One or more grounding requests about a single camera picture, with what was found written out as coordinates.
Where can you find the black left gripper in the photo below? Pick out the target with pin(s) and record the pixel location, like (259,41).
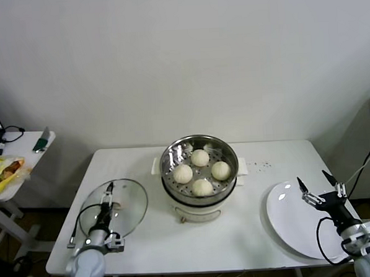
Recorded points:
(103,217)

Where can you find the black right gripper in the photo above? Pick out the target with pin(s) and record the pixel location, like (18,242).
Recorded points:
(335,203)

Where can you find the glass pot lid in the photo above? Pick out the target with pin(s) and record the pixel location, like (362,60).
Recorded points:
(129,209)

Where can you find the white steamed baozi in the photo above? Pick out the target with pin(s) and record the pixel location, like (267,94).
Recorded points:
(220,170)
(200,157)
(183,173)
(202,187)

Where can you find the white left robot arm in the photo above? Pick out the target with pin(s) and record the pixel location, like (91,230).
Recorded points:
(86,267)

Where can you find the stainless steel steamer basket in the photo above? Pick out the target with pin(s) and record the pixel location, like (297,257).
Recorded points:
(173,157)

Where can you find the white round plate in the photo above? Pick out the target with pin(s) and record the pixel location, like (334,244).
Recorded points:
(288,220)

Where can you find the white side table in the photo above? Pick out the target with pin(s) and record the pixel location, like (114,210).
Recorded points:
(30,238)

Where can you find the yellow snack bag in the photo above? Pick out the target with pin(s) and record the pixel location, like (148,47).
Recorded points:
(0,173)

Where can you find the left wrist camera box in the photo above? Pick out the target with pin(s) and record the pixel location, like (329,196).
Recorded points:
(116,243)

